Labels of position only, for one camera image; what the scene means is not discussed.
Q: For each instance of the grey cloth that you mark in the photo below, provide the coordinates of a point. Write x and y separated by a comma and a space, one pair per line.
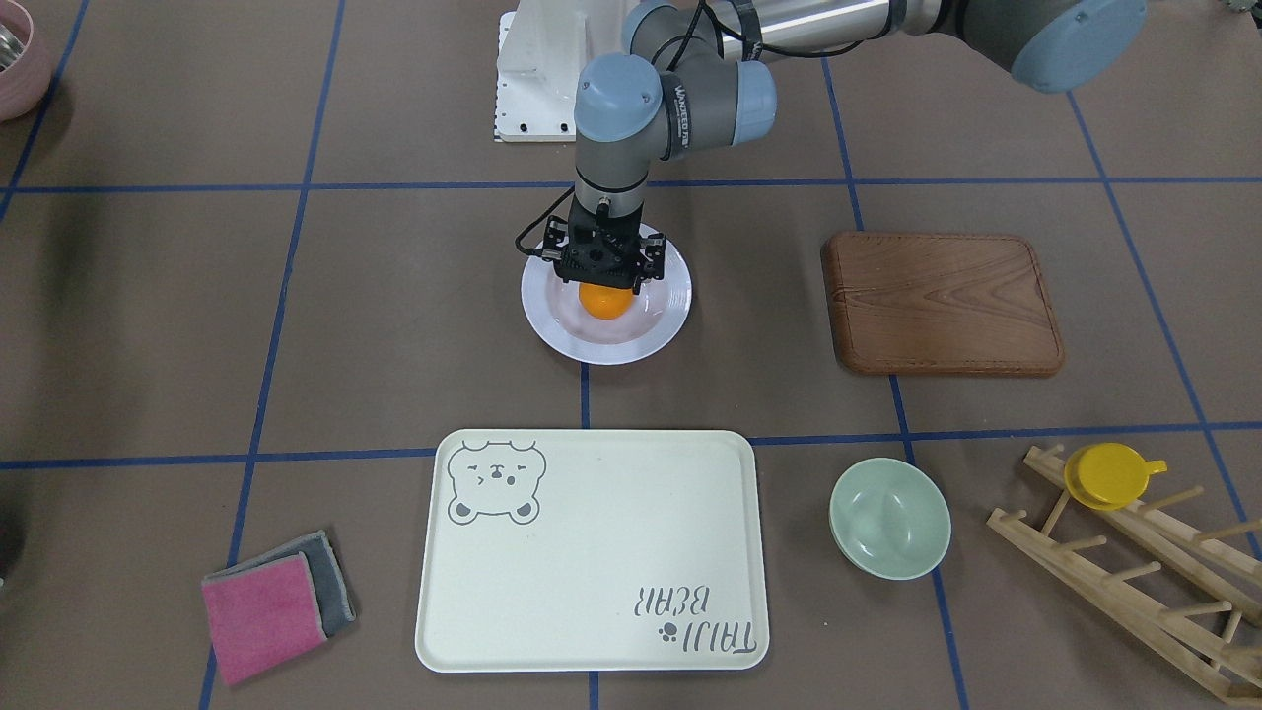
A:
331, 593

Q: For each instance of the wooden cutting board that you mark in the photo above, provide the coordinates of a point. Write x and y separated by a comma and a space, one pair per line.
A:
939, 304

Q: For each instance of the cream bear serving tray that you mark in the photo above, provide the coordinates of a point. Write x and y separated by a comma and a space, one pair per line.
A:
571, 551

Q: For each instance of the wooden dish rack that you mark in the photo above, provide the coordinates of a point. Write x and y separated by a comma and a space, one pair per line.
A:
1195, 602

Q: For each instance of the green ceramic bowl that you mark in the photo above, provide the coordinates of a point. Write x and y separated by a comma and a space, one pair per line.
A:
889, 519

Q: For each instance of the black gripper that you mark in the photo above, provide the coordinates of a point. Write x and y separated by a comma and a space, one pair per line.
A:
647, 267

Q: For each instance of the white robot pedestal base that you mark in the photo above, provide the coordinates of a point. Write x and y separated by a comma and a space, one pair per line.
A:
567, 73

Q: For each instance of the pink bowl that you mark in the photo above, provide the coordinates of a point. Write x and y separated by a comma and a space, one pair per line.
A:
27, 66

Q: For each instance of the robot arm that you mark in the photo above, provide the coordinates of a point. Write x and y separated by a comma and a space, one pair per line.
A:
699, 80

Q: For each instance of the white ceramic plate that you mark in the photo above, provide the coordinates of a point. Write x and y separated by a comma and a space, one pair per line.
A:
552, 308

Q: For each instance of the yellow mug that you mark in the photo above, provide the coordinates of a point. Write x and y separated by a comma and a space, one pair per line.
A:
1109, 476

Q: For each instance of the orange fruit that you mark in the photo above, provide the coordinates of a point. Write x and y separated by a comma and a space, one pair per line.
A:
605, 303

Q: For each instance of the pink cloth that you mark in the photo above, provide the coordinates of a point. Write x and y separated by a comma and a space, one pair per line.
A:
262, 617

